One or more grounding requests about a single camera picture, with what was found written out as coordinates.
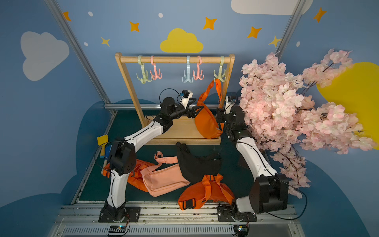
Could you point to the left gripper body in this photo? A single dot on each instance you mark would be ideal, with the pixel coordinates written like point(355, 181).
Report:
point(191, 111)

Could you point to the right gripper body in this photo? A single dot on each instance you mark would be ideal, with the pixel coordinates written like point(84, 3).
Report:
point(222, 115)

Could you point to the orange bag green hook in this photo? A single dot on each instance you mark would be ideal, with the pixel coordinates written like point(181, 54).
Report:
point(205, 121)

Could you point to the black sling bag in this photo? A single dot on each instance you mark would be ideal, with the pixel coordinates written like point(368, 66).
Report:
point(194, 168)

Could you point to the orange bag pink hook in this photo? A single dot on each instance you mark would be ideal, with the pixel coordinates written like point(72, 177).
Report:
point(209, 188)

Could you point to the pink shoulder bag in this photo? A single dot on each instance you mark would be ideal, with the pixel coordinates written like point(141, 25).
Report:
point(164, 177)

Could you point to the orange sling bag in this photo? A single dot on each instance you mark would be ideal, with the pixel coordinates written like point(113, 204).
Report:
point(135, 178)

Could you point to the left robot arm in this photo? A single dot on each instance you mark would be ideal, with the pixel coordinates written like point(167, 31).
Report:
point(123, 155)

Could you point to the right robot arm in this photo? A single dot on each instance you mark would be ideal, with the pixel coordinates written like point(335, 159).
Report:
point(270, 189)

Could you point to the light blue hook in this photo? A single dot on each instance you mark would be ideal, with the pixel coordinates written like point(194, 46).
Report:
point(186, 78)

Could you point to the left pink hook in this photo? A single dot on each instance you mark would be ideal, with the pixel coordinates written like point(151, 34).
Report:
point(156, 73)

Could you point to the left green hook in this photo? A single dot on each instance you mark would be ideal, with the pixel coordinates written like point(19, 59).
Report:
point(145, 75)

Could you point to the wooden hanging rack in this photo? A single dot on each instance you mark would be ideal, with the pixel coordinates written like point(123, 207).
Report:
point(183, 129)

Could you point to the pink cherry blossom tree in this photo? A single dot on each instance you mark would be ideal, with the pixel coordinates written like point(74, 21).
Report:
point(280, 115)

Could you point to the blue toy shovel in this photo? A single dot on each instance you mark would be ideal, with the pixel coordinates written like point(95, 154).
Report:
point(108, 151)

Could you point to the yellow toy shovel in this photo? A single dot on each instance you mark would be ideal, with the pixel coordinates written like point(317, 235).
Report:
point(102, 142)

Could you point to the small circuit board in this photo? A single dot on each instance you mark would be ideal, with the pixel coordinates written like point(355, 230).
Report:
point(117, 231)

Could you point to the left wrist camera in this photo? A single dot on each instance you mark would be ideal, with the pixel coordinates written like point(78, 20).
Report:
point(185, 97)

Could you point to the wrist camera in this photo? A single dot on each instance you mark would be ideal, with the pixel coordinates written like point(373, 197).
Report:
point(185, 97)
point(230, 102)

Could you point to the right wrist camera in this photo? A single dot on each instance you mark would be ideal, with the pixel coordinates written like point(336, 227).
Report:
point(230, 102)

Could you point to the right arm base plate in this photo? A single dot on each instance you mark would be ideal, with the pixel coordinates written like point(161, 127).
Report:
point(230, 213)

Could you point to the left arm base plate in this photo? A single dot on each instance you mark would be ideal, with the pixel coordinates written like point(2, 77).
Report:
point(119, 215)

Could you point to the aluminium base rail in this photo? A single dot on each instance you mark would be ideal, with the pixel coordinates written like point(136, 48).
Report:
point(166, 219)

